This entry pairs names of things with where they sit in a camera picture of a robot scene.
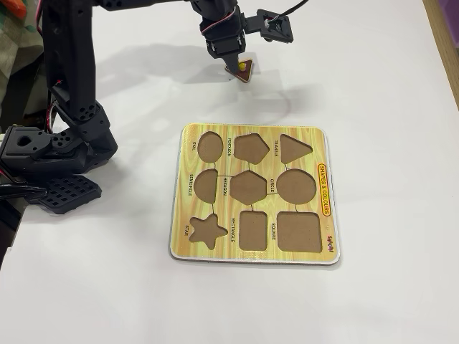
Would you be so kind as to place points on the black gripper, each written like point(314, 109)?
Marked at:
point(223, 49)

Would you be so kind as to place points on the brown triangle piece yellow pin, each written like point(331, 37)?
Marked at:
point(246, 73)

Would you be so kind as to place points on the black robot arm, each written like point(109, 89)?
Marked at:
point(71, 71)

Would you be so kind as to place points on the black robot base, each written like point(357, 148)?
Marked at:
point(21, 154)

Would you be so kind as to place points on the wooden shape puzzle board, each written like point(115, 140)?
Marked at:
point(322, 143)

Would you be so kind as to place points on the purple object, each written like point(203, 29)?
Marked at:
point(452, 5)

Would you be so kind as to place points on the orange object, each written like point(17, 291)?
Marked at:
point(18, 7)

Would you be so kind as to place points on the patterned green beige cloth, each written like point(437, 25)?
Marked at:
point(21, 43)

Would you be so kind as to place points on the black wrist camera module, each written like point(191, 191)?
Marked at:
point(278, 28)

